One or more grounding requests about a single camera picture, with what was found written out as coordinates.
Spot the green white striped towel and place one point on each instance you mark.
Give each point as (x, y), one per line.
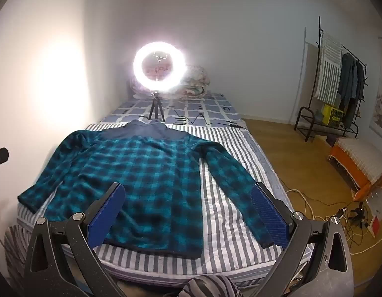
(327, 68)

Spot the grey hanging jacket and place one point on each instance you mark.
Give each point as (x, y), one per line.
(345, 80)

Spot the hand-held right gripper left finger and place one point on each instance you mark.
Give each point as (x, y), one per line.
(107, 213)

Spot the dark hanging garment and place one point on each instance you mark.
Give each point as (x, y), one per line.
(359, 92)

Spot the blue checked bed sheet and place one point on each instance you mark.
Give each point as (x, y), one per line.
(209, 105)

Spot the black metal clothes rack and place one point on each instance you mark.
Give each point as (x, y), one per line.
(320, 34)

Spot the person's grey striped clothing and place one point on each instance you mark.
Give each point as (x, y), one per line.
(209, 287)

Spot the wall poster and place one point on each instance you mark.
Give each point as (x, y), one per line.
(381, 108)

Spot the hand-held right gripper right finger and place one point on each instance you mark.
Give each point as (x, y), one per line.
(268, 219)

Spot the folded floral quilt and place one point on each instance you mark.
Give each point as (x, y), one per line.
(194, 83)

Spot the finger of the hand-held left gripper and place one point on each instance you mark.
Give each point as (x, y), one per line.
(0, 157)

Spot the yellow plastic crate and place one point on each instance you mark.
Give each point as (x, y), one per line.
(332, 116)

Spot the orange bench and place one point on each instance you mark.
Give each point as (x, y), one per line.
(342, 164)

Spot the white flat panel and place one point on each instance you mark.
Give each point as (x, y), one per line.
(378, 210)

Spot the teal plaid fleece shirt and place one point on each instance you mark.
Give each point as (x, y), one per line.
(147, 167)

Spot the black floor tripod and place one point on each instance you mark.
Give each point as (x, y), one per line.
(359, 212)

